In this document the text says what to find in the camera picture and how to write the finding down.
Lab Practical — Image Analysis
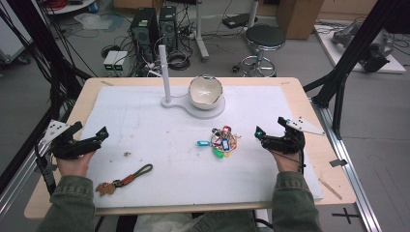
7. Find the brown leather keychain green strap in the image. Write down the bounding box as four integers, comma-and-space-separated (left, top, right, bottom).
95, 163, 154, 197

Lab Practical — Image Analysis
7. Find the cream egg-shaped bowl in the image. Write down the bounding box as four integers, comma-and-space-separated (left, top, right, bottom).
188, 74, 224, 110

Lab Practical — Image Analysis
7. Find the white metal table leg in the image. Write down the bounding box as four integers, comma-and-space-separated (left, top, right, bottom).
193, 0, 211, 62

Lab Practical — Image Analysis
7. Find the key bundle with colourful tags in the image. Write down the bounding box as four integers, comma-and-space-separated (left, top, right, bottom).
196, 125, 242, 160

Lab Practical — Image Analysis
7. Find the small white power unit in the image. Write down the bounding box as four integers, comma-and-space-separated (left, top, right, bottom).
102, 50, 119, 73
113, 50, 130, 76

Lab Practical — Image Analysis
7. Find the aluminium rail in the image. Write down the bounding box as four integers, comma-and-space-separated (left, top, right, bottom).
310, 96, 383, 232

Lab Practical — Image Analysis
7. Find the black metal frame with cables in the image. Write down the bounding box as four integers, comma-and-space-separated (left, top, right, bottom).
0, 0, 93, 194

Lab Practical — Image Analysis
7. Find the large black computer tower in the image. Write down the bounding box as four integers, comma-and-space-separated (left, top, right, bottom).
130, 8, 161, 64

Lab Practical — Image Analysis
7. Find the coiled black cable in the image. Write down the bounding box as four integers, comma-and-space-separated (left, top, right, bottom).
167, 51, 191, 72

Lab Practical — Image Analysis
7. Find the person's left hand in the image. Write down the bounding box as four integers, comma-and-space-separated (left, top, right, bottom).
57, 150, 97, 178

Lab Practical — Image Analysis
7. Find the slim black computer tower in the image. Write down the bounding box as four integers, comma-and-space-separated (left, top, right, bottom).
159, 5, 179, 54

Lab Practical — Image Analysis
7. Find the thin wooden stick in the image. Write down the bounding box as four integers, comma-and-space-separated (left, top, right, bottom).
318, 178, 343, 201

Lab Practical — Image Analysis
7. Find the grey machine on white board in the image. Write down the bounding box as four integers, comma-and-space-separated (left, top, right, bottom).
313, 22, 407, 75

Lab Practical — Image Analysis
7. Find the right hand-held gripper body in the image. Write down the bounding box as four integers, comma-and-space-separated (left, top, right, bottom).
272, 116, 326, 155

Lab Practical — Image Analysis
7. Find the black round stool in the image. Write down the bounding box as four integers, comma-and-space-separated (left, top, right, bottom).
232, 24, 287, 77

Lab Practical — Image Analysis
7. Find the person's right hand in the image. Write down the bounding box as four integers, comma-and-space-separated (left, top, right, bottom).
270, 149, 303, 173

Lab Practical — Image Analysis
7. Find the clear plastic bag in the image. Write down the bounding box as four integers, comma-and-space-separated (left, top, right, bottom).
73, 13, 126, 32

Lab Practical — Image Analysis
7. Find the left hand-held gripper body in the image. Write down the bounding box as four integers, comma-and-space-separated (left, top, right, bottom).
41, 119, 98, 160

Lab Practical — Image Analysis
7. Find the white foam mat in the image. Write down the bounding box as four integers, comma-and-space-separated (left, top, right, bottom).
80, 85, 324, 209

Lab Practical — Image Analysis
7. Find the black flat case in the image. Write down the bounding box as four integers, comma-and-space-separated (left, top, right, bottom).
221, 13, 259, 29

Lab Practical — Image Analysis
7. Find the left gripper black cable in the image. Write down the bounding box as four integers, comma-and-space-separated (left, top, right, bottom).
33, 141, 58, 196

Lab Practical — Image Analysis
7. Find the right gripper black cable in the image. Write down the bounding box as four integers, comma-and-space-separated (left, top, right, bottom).
274, 149, 308, 176

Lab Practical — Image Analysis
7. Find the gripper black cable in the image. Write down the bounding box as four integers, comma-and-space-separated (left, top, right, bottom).
274, 149, 308, 176
33, 141, 58, 196

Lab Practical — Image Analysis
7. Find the white key stand with pole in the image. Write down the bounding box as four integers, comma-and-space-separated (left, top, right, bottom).
158, 43, 226, 120

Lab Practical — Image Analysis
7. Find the person's lap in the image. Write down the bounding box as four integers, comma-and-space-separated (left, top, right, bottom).
133, 211, 259, 232

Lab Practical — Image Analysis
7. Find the brown cardboard box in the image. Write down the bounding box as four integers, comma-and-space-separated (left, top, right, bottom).
276, 0, 325, 41

